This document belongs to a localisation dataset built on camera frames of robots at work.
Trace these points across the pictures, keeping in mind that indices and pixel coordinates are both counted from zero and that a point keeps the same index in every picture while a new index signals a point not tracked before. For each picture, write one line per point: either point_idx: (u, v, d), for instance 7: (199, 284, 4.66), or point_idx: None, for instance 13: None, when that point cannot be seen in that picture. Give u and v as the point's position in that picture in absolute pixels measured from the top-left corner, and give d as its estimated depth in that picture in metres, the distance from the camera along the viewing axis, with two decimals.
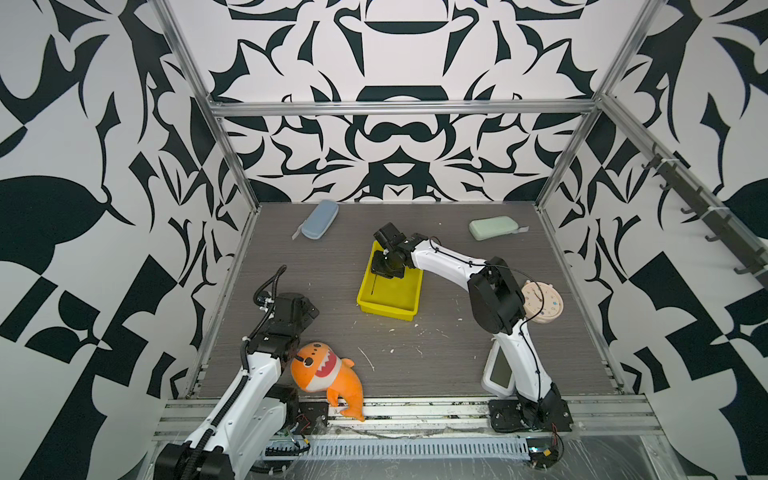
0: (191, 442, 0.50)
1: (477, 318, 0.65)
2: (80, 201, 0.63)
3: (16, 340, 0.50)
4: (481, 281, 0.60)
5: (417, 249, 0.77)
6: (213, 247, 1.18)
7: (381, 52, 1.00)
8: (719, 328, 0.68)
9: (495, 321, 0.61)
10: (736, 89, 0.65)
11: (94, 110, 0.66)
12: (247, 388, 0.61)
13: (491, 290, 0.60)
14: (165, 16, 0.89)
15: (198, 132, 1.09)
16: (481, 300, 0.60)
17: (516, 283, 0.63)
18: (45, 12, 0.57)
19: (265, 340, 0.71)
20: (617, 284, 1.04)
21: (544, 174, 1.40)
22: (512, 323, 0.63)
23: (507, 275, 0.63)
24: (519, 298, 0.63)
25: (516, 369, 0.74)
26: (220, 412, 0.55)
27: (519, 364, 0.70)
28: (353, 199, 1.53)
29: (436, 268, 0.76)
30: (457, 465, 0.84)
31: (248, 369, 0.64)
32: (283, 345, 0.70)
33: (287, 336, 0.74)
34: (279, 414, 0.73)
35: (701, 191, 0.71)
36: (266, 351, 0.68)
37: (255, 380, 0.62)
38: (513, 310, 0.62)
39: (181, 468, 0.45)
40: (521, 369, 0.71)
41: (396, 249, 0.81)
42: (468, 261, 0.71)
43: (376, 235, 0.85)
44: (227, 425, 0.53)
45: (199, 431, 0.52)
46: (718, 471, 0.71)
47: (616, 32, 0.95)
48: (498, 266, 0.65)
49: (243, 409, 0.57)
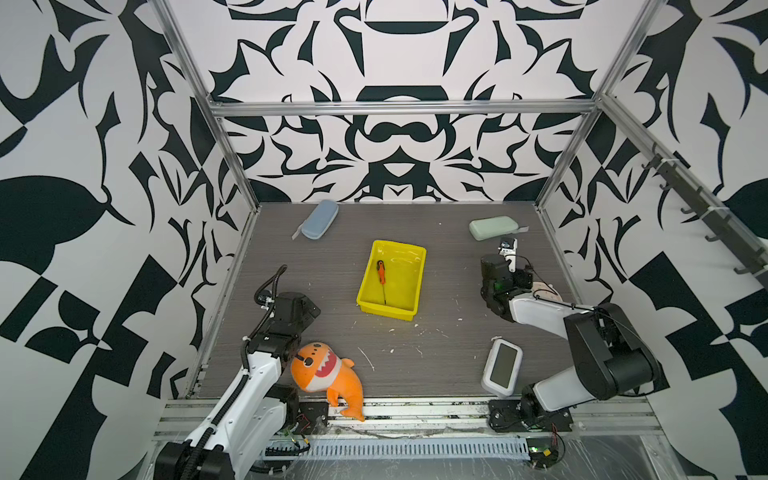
0: (192, 440, 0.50)
1: (588, 382, 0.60)
2: (79, 201, 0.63)
3: (16, 340, 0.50)
4: (586, 325, 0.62)
5: (518, 296, 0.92)
6: (213, 248, 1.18)
7: (381, 51, 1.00)
8: (719, 328, 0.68)
9: (603, 376, 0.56)
10: (736, 90, 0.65)
11: (94, 110, 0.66)
12: (249, 386, 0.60)
13: (597, 338, 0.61)
14: (165, 16, 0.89)
15: (197, 132, 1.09)
16: (585, 347, 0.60)
17: (637, 344, 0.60)
18: (45, 12, 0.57)
19: (266, 340, 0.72)
20: (617, 284, 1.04)
21: (544, 174, 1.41)
22: (624, 385, 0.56)
23: (623, 329, 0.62)
24: (644, 358, 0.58)
25: (561, 382, 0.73)
26: (220, 411, 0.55)
27: (567, 384, 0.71)
28: (353, 199, 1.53)
29: (521, 319, 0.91)
30: (457, 465, 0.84)
31: (248, 368, 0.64)
32: (283, 345, 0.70)
33: (286, 335, 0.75)
34: (279, 414, 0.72)
35: (701, 191, 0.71)
36: (267, 350, 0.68)
37: (256, 379, 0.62)
38: (633, 369, 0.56)
39: (182, 466, 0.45)
40: (567, 391, 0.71)
41: (498, 299, 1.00)
42: (570, 306, 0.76)
43: (486, 264, 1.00)
44: (227, 424, 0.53)
45: (200, 429, 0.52)
46: (718, 471, 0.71)
47: (615, 32, 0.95)
48: (612, 320, 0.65)
49: (244, 408, 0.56)
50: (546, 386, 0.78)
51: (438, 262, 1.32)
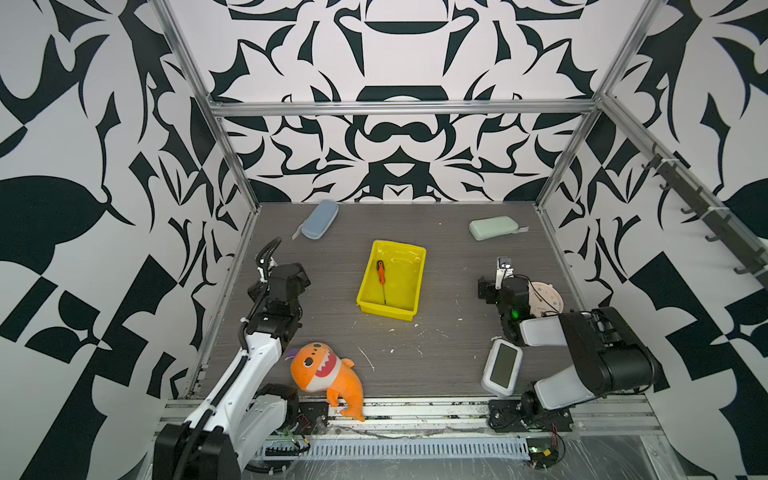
0: (191, 422, 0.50)
1: (583, 379, 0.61)
2: (80, 201, 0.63)
3: (16, 340, 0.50)
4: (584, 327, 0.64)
5: (527, 324, 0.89)
6: (213, 248, 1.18)
7: (381, 52, 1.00)
8: (719, 328, 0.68)
9: (593, 366, 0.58)
10: (736, 89, 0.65)
11: (94, 110, 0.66)
12: (249, 366, 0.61)
13: (595, 339, 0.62)
14: (165, 15, 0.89)
15: (197, 132, 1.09)
16: (578, 338, 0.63)
17: (637, 343, 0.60)
18: (45, 12, 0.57)
19: (265, 320, 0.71)
20: (617, 284, 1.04)
21: (544, 174, 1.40)
22: (619, 382, 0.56)
23: (622, 330, 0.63)
24: (643, 360, 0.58)
25: (558, 379, 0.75)
26: (219, 393, 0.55)
27: (568, 381, 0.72)
28: (353, 199, 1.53)
29: (531, 342, 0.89)
30: (457, 465, 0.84)
31: (248, 349, 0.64)
32: (283, 325, 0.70)
33: (287, 316, 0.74)
34: (280, 411, 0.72)
35: (701, 191, 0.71)
36: (266, 331, 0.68)
37: (256, 360, 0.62)
38: (631, 367, 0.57)
39: (181, 447, 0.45)
40: (566, 387, 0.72)
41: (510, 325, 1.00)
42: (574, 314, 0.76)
43: (507, 287, 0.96)
44: (227, 405, 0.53)
45: (199, 411, 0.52)
46: (717, 471, 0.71)
47: (616, 32, 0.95)
48: (613, 324, 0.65)
49: (243, 390, 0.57)
50: (546, 383, 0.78)
51: (438, 262, 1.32)
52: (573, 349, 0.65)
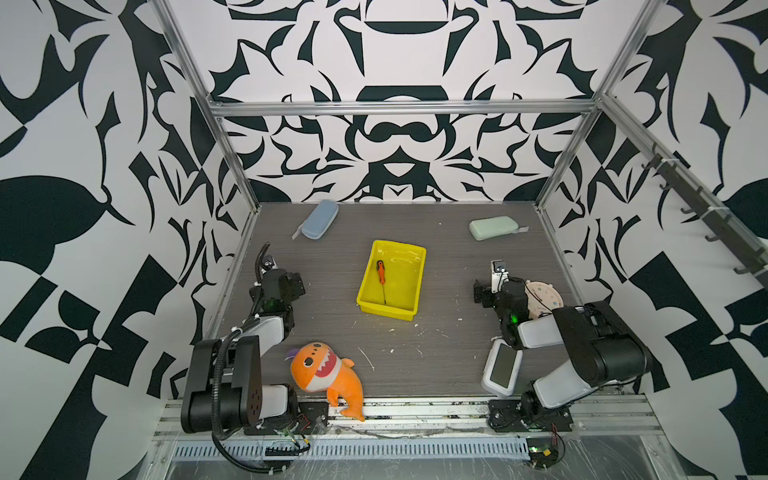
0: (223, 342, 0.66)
1: (579, 370, 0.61)
2: (80, 200, 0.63)
3: (16, 340, 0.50)
4: (577, 319, 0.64)
5: (524, 326, 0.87)
6: (213, 248, 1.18)
7: (381, 51, 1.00)
8: (719, 328, 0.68)
9: (588, 357, 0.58)
10: (736, 89, 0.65)
11: (94, 110, 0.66)
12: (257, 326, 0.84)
13: (588, 331, 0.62)
14: (165, 15, 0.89)
15: (197, 132, 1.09)
16: (572, 330, 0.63)
17: (631, 333, 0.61)
18: (45, 12, 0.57)
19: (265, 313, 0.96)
20: (617, 284, 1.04)
21: (544, 174, 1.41)
22: (615, 372, 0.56)
23: (617, 322, 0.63)
24: (638, 350, 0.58)
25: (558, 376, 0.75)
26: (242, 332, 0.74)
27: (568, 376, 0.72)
28: (353, 199, 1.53)
29: (531, 346, 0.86)
30: (457, 465, 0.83)
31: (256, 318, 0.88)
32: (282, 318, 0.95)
33: (282, 310, 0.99)
34: (283, 395, 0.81)
35: (701, 191, 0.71)
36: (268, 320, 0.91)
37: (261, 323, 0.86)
38: (625, 357, 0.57)
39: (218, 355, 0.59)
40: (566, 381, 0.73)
41: (508, 331, 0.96)
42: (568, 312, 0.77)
43: (507, 292, 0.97)
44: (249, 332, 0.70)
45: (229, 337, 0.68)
46: (718, 471, 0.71)
47: (616, 32, 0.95)
48: (608, 318, 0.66)
49: None
50: (545, 382, 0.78)
51: (438, 262, 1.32)
52: (567, 341, 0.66)
